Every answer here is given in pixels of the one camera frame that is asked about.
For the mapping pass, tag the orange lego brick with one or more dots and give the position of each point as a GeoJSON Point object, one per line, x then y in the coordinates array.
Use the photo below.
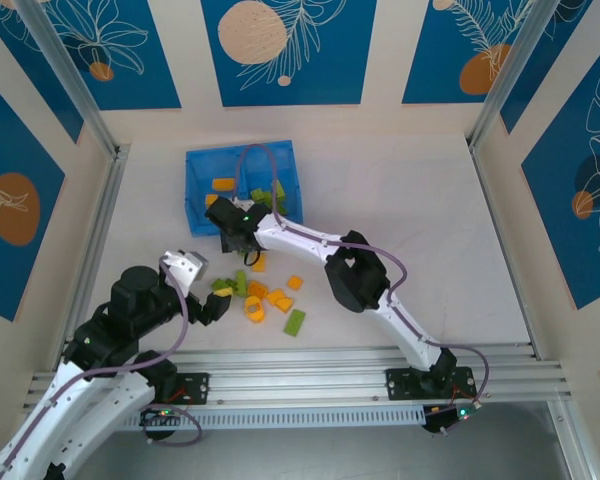
{"type": "Point", "coordinates": [285, 305]}
{"type": "Point", "coordinates": [261, 265]}
{"type": "Point", "coordinates": [210, 200]}
{"type": "Point", "coordinates": [274, 297]}
{"type": "Point", "coordinates": [257, 289]}
{"type": "Point", "coordinates": [295, 283]}
{"type": "Point", "coordinates": [223, 184]}

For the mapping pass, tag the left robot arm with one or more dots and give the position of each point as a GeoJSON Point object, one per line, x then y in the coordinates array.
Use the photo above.
{"type": "Point", "coordinates": [105, 415]}

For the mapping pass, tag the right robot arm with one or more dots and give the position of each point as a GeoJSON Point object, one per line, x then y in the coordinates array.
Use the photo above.
{"type": "Point", "coordinates": [355, 280]}

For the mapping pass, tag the blue two-compartment plastic bin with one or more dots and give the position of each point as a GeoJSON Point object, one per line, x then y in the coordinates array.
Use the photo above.
{"type": "Point", "coordinates": [200, 170]}

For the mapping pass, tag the orange arch lego piece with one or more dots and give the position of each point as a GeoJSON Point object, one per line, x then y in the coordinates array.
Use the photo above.
{"type": "Point", "coordinates": [259, 315]}

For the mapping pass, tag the small circuit board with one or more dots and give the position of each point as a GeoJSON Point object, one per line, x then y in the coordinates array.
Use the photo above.
{"type": "Point", "coordinates": [162, 417]}
{"type": "Point", "coordinates": [450, 417]}

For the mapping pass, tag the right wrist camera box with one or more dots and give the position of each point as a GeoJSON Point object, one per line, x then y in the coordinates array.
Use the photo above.
{"type": "Point", "coordinates": [242, 201]}

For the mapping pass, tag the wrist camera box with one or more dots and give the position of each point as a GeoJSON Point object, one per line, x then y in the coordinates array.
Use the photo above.
{"type": "Point", "coordinates": [242, 201]}
{"type": "Point", "coordinates": [185, 270]}

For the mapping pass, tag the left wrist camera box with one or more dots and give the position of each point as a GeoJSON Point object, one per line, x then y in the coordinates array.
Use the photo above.
{"type": "Point", "coordinates": [185, 270]}

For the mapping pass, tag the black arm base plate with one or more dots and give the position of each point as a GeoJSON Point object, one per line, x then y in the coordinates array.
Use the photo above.
{"type": "Point", "coordinates": [400, 385]}
{"type": "Point", "coordinates": [195, 387]}

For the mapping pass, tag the aluminium side rail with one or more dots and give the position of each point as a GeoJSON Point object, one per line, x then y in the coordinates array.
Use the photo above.
{"type": "Point", "coordinates": [105, 215]}
{"type": "Point", "coordinates": [489, 200]}

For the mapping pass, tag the wide aluminium mounting rail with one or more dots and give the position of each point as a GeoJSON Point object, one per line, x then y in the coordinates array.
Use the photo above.
{"type": "Point", "coordinates": [300, 370]}

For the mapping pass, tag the blue floral wall panel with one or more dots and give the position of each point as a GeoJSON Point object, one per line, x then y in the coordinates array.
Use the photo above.
{"type": "Point", "coordinates": [330, 75]}
{"type": "Point", "coordinates": [430, 50]}
{"type": "Point", "coordinates": [570, 225]}
{"type": "Point", "coordinates": [10, 150]}
{"type": "Point", "coordinates": [130, 75]}
{"type": "Point", "coordinates": [40, 65]}
{"type": "Point", "coordinates": [537, 65]}

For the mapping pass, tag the aluminium frame post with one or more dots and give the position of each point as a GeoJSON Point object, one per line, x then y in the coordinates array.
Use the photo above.
{"type": "Point", "coordinates": [74, 80]}
{"type": "Point", "coordinates": [506, 75]}

